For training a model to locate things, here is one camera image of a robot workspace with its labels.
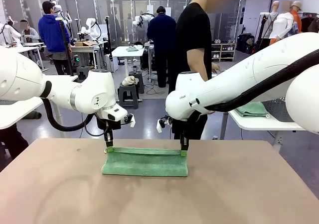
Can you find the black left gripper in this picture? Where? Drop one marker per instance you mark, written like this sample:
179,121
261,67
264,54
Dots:
108,127

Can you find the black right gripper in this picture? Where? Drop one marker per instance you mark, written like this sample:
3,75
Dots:
185,125

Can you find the green terry towel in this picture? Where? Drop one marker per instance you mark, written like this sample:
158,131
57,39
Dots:
251,109
144,164

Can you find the dark grey plastic basket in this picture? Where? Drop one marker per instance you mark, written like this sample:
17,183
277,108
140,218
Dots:
275,110

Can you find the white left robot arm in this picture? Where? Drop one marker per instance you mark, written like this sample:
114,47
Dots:
25,79

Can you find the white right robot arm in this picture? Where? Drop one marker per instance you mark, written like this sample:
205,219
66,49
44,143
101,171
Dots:
249,77

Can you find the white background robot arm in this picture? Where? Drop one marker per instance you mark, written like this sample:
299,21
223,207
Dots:
15,33
93,32
142,18

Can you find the person's right forearm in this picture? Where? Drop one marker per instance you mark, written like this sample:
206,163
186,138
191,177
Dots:
203,74

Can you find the person's right hand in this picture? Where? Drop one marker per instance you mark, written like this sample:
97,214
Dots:
215,67

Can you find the small can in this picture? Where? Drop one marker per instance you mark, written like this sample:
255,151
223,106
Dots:
214,137

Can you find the grey plastic stool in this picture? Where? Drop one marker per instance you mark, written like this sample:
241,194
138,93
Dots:
128,90
82,71
140,82

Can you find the beige bundled cloth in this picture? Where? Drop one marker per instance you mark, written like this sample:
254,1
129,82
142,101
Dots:
129,80

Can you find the dark green bag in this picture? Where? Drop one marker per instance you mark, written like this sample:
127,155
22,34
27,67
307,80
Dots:
32,115

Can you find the black tripod pole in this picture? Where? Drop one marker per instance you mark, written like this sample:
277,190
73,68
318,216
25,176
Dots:
70,67

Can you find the white background desk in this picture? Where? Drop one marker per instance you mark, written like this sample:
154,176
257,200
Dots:
124,52

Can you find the wooden shoe shelf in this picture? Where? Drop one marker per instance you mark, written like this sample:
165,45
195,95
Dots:
227,52

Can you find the cardboard box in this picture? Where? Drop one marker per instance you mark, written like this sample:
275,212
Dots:
79,44

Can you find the person in navy jacket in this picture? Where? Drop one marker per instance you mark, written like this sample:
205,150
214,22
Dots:
160,34

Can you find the person in black t-shirt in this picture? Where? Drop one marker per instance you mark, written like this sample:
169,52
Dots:
197,30

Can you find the black suitcase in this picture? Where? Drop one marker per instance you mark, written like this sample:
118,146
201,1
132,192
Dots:
243,43

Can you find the person in blue hoodie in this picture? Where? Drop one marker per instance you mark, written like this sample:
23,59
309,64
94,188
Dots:
51,32

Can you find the seated person in grey top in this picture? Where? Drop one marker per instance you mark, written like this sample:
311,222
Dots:
31,34

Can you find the mannequin in white top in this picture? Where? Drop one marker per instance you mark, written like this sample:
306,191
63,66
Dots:
282,25

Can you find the mannequin in orange trousers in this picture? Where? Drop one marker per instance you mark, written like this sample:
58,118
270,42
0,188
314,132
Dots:
275,7

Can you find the mannequin in orange shirt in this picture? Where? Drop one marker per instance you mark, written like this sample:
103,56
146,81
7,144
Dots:
296,16

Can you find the clothes rack with dark garments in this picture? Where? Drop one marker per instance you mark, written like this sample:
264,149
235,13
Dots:
306,25

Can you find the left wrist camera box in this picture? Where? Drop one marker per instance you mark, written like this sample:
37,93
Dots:
132,124

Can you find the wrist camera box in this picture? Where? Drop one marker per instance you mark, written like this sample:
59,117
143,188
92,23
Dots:
159,128
132,124

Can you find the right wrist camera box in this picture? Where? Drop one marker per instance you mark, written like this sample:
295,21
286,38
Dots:
159,128

